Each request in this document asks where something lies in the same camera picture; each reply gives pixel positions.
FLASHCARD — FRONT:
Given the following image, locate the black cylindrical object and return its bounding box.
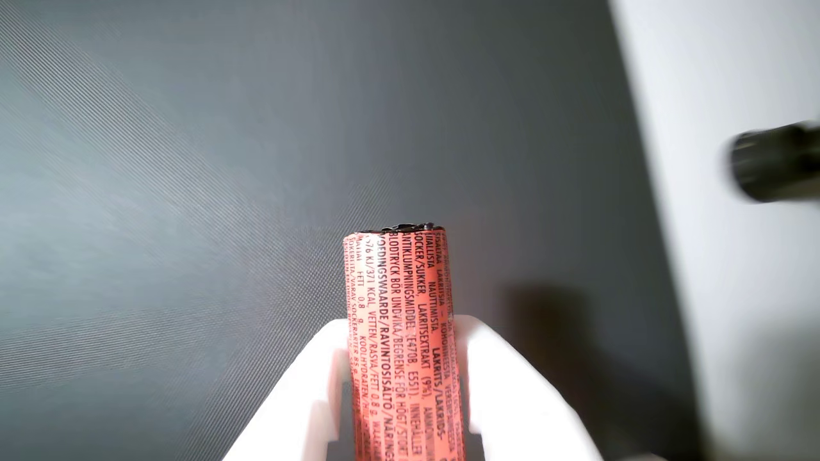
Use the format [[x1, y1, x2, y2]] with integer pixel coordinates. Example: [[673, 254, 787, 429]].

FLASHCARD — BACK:
[[726, 120, 820, 204]]

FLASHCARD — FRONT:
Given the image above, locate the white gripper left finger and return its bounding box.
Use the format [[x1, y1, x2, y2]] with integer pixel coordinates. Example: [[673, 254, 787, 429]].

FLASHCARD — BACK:
[[223, 318, 352, 461]]

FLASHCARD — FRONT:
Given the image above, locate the red printed candy roll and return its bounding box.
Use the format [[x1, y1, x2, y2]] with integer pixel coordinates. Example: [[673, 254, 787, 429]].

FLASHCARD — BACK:
[[342, 222, 467, 461]]

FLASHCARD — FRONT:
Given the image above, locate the grey table mat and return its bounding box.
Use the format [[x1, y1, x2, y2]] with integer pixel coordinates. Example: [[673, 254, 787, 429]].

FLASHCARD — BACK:
[[0, 0, 705, 461]]

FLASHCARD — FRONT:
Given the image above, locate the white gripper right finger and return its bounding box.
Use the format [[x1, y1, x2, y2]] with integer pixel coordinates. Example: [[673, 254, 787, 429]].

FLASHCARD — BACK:
[[454, 314, 604, 461]]

